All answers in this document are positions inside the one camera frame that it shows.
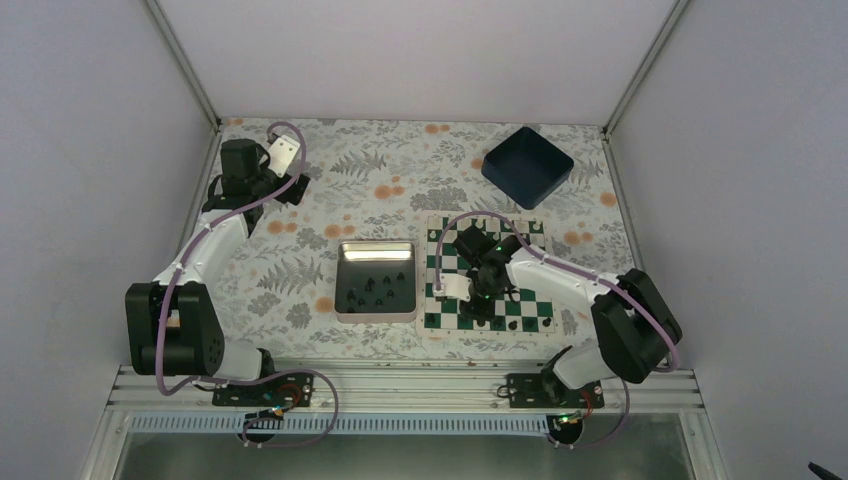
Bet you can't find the aluminium front rail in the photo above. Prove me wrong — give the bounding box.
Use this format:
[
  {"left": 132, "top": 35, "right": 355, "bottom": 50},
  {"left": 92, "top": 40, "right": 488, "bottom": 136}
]
[{"left": 107, "top": 359, "right": 704, "bottom": 414}]

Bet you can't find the metal tin of chess pieces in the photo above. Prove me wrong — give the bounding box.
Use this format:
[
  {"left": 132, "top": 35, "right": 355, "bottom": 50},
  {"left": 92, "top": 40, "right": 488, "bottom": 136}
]
[{"left": 334, "top": 240, "right": 419, "bottom": 325}]

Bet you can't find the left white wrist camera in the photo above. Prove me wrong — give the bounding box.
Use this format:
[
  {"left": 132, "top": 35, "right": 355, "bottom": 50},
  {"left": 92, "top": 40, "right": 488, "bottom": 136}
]
[{"left": 266, "top": 135, "right": 301, "bottom": 178}]

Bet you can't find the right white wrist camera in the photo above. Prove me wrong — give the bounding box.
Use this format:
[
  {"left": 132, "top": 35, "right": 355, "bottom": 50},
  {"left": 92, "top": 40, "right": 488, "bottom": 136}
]
[{"left": 432, "top": 273, "right": 472, "bottom": 301}]

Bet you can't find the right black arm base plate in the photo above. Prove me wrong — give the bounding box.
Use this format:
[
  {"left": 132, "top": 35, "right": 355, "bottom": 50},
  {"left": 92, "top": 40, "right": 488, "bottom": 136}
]
[{"left": 495, "top": 373, "right": 605, "bottom": 409}]

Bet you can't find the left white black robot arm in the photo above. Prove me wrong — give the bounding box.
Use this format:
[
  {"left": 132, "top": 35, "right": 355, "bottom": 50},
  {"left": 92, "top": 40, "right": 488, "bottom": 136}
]
[{"left": 125, "top": 135, "right": 310, "bottom": 405}]

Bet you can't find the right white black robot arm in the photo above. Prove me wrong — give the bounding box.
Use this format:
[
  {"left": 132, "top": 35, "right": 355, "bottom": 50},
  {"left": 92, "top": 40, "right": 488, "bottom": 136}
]
[{"left": 433, "top": 227, "right": 682, "bottom": 407}]

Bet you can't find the green white chess board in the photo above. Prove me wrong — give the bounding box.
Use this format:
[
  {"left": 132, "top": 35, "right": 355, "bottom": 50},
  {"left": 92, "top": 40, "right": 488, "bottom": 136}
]
[{"left": 415, "top": 210, "right": 562, "bottom": 341}]

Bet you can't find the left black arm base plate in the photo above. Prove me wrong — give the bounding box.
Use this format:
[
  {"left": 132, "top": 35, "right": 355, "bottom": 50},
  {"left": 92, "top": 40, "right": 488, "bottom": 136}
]
[{"left": 212, "top": 372, "right": 314, "bottom": 409}]

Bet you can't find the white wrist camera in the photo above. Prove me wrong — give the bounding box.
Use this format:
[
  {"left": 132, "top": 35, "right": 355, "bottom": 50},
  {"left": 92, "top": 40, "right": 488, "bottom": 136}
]
[
  {"left": 266, "top": 135, "right": 301, "bottom": 178},
  {"left": 432, "top": 273, "right": 472, "bottom": 301}
]

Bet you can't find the dark blue square bin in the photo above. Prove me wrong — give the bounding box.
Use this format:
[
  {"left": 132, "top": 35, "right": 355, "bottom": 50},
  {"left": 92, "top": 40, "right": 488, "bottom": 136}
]
[{"left": 481, "top": 126, "right": 575, "bottom": 210}]

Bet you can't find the floral patterned table mat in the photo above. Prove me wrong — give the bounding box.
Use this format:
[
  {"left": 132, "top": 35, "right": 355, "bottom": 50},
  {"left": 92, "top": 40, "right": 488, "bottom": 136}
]
[{"left": 213, "top": 120, "right": 594, "bottom": 362}]

